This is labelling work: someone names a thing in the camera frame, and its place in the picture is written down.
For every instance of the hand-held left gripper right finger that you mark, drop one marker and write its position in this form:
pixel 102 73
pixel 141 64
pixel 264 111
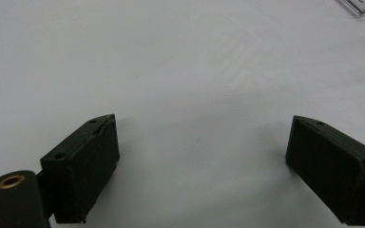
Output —
pixel 332 164

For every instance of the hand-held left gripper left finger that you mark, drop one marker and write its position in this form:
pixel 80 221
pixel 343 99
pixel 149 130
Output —
pixel 82 171

